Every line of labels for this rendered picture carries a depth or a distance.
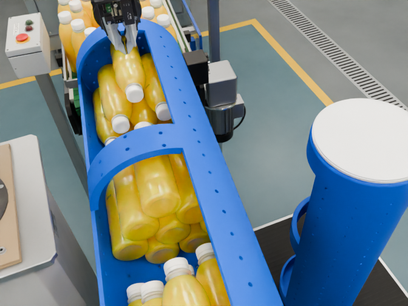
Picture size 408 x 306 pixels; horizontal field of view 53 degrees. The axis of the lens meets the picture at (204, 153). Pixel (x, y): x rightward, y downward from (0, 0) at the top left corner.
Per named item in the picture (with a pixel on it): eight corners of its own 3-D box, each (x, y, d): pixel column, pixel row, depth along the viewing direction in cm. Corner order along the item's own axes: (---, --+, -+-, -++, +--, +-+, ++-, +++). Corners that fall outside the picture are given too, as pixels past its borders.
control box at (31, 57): (17, 79, 126) (4, 51, 119) (20, 44, 139) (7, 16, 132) (51, 73, 128) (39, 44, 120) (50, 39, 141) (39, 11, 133)
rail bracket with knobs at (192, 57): (183, 91, 134) (180, 66, 127) (178, 79, 139) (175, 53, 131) (212, 85, 136) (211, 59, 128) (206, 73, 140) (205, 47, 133)
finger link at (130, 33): (130, 66, 81) (121, 24, 75) (125, 50, 85) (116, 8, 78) (145, 63, 82) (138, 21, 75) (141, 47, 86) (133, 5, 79)
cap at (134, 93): (127, 84, 93) (127, 88, 91) (144, 85, 94) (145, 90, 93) (124, 98, 95) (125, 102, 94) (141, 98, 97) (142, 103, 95)
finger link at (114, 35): (114, 69, 81) (103, 27, 74) (110, 53, 85) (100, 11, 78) (130, 66, 81) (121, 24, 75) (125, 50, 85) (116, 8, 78)
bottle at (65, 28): (91, 60, 148) (76, 11, 134) (92, 71, 144) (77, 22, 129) (70, 64, 148) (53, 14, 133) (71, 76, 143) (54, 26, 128)
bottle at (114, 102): (93, 66, 105) (101, 115, 93) (121, 59, 106) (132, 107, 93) (101, 88, 111) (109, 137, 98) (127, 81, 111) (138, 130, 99)
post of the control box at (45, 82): (101, 228, 206) (28, 62, 132) (100, 221, 209) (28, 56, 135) (108, 226, 207) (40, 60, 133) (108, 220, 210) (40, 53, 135)
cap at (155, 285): (168, 295, 69) (166, 286, 70) (160, 287, 66) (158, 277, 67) (146, 303, 69) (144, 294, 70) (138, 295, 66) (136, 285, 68)
